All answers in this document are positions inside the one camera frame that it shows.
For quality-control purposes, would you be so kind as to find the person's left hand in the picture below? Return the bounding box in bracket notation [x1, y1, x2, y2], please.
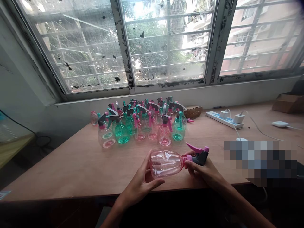
[119, 149, 166, 207]

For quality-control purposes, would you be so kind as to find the brown woven basket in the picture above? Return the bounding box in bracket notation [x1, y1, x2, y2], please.
[183, 106, 204, 119]

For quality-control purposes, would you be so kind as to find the brown cardboard box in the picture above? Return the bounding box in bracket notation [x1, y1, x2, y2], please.
[271, 93, 304, 114]

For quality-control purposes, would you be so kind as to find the group of pink and green sprayers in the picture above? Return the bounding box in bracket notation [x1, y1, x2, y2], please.
[91, 96, 188, 149]

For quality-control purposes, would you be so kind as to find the small white oval device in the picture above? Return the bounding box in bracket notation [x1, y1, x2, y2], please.
[271, 121, 289, 129]

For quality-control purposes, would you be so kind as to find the person's left thumb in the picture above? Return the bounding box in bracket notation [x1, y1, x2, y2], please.
[145, 178, 166, 191]

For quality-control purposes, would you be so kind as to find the window with white frame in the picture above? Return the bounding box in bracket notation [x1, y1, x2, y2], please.
[9, 0, 304, 95]

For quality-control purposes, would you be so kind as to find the black cable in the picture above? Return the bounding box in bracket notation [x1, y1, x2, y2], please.
[35, 133, 52, 149]

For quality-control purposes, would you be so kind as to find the white charger cable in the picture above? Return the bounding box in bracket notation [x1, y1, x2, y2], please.
[224, 108, 241, 139]
[242, 110, 287, 142]

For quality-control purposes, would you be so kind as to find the person's left index finger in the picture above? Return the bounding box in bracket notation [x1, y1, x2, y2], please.
[140, 149, 156, 173]

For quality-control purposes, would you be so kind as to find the person's right thumb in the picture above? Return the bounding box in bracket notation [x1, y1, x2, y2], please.
[184, 160, 199, 177]

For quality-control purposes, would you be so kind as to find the white power strip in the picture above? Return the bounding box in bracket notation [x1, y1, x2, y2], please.
[205, 110, 245, 130]

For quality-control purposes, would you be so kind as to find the pink spray bottle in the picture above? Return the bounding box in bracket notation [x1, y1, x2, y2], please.
[146, 142, 210, 178]

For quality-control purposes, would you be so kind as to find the yellow side table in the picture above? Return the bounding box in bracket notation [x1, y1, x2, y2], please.
[0, 132, 36, 169]

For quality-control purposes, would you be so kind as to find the person's right hand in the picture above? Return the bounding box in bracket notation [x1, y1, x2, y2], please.
[184, 151, 230, 193]

